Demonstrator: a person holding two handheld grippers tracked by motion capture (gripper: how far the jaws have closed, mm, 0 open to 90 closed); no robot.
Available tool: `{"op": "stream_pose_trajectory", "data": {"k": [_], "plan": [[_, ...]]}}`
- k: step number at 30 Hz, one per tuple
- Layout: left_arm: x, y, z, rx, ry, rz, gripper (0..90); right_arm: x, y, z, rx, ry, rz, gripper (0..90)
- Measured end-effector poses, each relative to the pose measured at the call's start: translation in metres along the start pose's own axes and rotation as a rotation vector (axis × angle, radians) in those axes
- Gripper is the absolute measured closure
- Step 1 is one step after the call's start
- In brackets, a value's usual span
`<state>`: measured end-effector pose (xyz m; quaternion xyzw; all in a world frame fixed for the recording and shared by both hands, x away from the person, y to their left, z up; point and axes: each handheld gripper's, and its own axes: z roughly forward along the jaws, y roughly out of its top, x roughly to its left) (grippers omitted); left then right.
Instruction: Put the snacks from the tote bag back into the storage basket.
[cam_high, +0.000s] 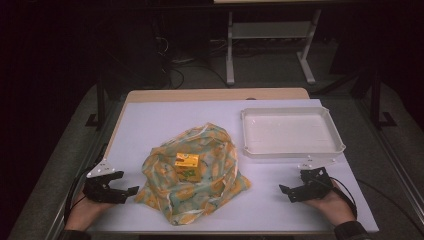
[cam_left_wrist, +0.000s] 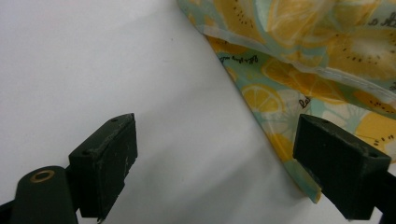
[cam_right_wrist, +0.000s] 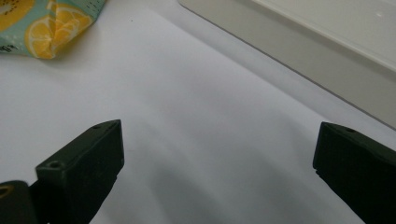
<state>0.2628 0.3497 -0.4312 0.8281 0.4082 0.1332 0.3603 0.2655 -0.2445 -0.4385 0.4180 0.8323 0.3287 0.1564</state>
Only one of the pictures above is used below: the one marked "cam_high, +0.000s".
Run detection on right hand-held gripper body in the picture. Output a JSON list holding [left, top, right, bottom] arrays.
[[289, 154, 336, 204]]

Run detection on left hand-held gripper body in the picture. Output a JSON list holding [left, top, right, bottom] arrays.
[[82, 158, 128, 205]]

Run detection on white plastic tray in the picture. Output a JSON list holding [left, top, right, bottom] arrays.
[[240, 106, 347, 160]]

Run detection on orange drink carton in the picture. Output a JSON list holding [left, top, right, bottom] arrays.
[[174, 152, 203, 183]]

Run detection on yellow green patterned cloth bag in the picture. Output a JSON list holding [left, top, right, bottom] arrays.
[[134, 122, 252, 227]]

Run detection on person's left hand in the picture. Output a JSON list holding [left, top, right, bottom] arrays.
[[64, 190, 116, 233]]

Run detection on person's right hand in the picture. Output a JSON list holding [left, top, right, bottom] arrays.
[[303, 186, 357, 228]]

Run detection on white table mat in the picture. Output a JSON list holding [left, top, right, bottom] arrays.
[[89, 98, 380, 233]]

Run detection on black wristband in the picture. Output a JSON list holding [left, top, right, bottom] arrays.
[[333, 220, 372, 240]]

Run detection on black metal stand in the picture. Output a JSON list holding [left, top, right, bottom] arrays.
[[84, 74, 108, 132], [365, 68, 398, 132]]

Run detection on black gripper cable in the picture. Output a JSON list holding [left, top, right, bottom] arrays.
[[328, 175, 359, 220], [64, 143, 110, 224]]

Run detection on thin black floor cable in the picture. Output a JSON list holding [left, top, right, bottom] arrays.
[[355, 178, 424, 236]]

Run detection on black floor cables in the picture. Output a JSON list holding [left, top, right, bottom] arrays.
[[156, 34, 231, 90]]

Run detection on white metal frame table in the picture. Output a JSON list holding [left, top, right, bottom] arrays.
[[213, 0, 324, 87]]

